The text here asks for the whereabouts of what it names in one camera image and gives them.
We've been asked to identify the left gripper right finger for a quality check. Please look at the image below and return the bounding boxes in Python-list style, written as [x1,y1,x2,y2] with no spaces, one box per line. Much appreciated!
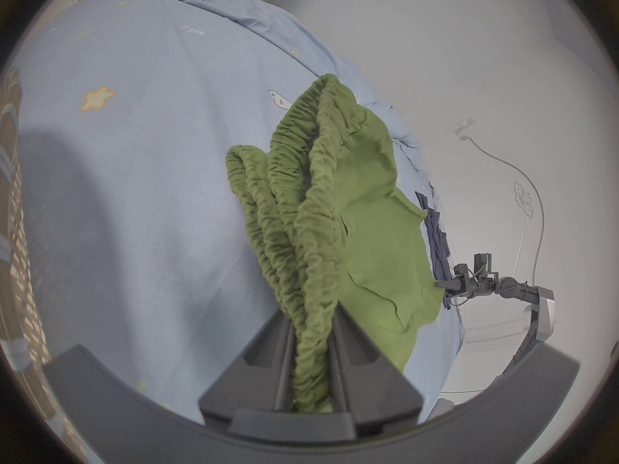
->
[332,302,422,413]

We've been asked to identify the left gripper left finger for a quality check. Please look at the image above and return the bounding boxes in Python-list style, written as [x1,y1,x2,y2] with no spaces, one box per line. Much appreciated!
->
[198,308,295,413]

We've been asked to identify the green shorts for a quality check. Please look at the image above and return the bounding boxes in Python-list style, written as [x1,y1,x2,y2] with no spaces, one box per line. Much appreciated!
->
[225,73,446,414]

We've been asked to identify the dark blue garment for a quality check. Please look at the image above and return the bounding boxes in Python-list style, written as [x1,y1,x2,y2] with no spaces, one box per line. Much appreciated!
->
[415,191,453,311]

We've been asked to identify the bed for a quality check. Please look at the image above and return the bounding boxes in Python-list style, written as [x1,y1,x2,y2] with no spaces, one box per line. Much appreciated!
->
[10,0,547,424]

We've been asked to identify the round woven basket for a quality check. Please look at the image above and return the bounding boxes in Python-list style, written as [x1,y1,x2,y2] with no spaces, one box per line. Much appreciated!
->
[0,66,51,405]

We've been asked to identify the pale blue quilt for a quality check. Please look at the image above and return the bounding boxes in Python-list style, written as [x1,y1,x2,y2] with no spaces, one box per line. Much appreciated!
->
[138,0,426,163]

